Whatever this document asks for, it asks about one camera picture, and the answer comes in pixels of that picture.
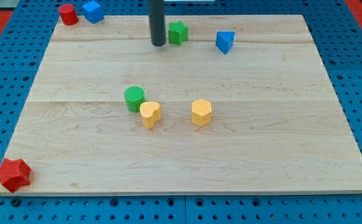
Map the green star block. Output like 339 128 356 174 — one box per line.
168 21 188 45

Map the red star block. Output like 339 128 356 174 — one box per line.
0 158 32 193

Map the yellow hexagon block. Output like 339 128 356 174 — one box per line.
191 99 212 127

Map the yellow heart block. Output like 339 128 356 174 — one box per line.
140 101 162 129

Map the green cylinder block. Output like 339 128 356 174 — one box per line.
124 86 145 113

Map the blue triangle block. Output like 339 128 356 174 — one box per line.
215 30 236 54

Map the wooden board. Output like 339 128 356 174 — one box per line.
5 15 362 197

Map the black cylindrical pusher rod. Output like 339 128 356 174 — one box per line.
148 0 166 47

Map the blue cube block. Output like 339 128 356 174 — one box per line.
82 1 104 24

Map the red cylinder block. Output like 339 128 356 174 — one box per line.
58 4 78 26

